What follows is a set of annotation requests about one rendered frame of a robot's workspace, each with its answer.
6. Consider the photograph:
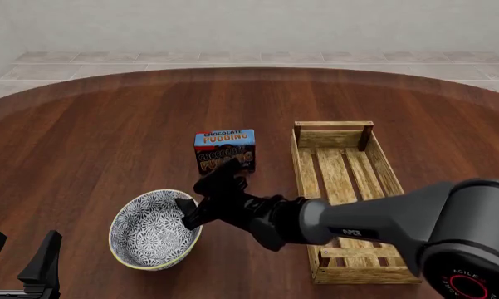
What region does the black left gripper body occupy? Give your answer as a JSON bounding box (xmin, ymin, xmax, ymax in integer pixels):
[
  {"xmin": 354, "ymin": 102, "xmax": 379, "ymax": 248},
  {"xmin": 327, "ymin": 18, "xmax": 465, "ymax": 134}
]
[{"xmin": 0, "ymin": 282, "xmax": 62, "ymax": 299}]

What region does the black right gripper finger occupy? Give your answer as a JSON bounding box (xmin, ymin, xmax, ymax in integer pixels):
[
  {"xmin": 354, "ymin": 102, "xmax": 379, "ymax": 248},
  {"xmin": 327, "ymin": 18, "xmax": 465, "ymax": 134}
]
[
  {"xmin": 174, "ymin": 197, "xmax": 198, "ymax": 217},
  {"xmin": 181, "ymin": 199, "xmax": 212, "ymax": 232}
]

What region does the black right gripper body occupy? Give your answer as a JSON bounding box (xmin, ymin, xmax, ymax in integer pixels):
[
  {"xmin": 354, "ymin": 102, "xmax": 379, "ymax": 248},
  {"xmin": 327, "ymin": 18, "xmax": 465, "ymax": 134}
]
[{"xmin": 199, "ymin": 189, "xmax": 255, "ymax": 233}]

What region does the black white patterned bowl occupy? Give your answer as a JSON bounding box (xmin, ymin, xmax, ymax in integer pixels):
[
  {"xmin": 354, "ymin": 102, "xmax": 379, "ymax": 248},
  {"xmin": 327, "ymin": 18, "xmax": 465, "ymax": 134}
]
[{"xmin": 108, "ymin": 189, "xmax": 203, "ymax": 272}]

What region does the wooden slat tray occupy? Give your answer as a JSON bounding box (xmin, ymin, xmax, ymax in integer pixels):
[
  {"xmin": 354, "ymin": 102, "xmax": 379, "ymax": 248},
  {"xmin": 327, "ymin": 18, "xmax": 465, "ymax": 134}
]
[{"xmin": 290, "ymin": 120, "xmax": 423, "ymax": 286}]

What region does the chocolate pudding box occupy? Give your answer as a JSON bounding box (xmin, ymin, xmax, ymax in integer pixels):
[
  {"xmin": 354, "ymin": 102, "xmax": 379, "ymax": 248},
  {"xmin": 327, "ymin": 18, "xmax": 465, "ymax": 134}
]
[{"xmin": 193, "ymin": 128, "xmax": 257, "ymax": 176}]

